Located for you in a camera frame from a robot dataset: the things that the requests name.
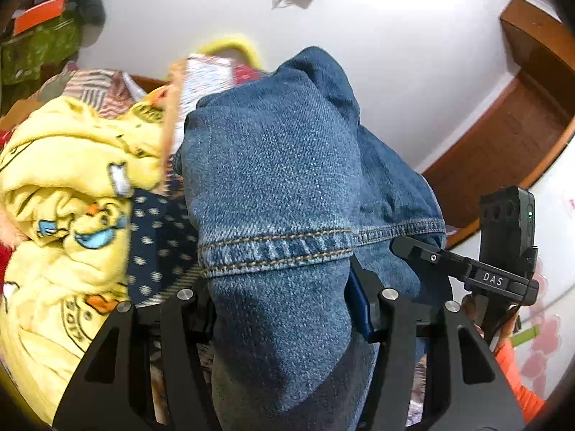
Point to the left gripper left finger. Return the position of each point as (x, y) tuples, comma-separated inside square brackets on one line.
[(184, 320)]

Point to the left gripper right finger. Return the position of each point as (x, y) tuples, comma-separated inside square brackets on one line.
[(362, 296)]

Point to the blue denim jacket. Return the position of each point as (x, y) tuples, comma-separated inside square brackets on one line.
[(285, 187)]

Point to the orange sleeve right forearm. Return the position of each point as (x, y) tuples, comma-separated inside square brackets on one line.
[(529, 403)]

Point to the person's right hand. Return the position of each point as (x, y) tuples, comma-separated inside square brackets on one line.
[(507, 327)]

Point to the navy polka dot cloth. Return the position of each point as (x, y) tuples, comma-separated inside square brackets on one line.
[(163, 249)]

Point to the yellow cartoon print garment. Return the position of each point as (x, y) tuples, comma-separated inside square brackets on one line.
[(68, 182)]

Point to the patchwork patterned bed quilt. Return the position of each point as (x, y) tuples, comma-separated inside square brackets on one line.
[(111, 92)]

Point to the green patterned storage box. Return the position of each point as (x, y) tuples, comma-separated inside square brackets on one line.
[(51, 42)]

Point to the orange box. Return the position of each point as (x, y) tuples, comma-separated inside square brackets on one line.
[(37, 14)]

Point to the yellow curved handle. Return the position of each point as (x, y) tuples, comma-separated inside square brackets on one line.
[(234, 42)]

